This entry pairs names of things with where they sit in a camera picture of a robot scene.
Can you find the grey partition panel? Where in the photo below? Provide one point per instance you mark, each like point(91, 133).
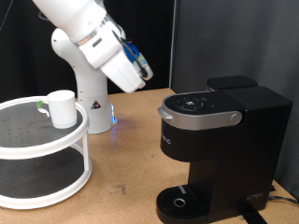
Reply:
point(249, 37)

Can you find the black Keurig coffee machine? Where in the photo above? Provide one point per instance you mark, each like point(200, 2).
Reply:
point(236, 149)

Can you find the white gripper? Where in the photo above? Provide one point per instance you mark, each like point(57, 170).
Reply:
point(124, 74)

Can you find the white mug with green tape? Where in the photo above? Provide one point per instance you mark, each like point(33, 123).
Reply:
point(64, 109)

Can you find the black backdrop curtain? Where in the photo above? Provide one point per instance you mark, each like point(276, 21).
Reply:
point(18, 62)

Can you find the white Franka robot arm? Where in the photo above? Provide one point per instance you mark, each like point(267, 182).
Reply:
point(87, 93)

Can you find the white two-tier turntable shelf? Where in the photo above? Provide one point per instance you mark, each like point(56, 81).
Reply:
point(40, 149)

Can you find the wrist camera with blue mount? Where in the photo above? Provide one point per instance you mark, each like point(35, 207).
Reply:
point(132, 49)

